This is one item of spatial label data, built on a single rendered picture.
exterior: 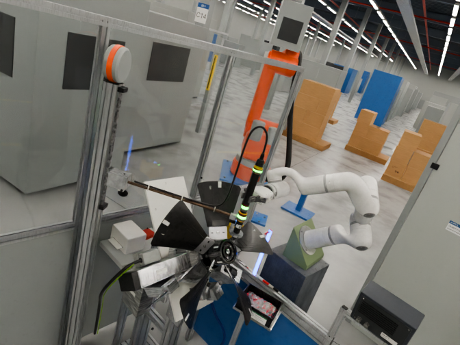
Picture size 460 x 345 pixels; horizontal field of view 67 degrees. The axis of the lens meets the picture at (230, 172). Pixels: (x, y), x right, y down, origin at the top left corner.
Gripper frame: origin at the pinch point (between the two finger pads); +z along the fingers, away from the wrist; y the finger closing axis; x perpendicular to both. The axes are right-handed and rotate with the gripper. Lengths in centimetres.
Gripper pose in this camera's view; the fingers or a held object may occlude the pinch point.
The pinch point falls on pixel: (248, 197)
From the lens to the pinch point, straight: 164.3
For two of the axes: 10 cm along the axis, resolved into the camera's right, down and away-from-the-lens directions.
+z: -6.5, 0.9, -7.6
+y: -7.1, -4.4, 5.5
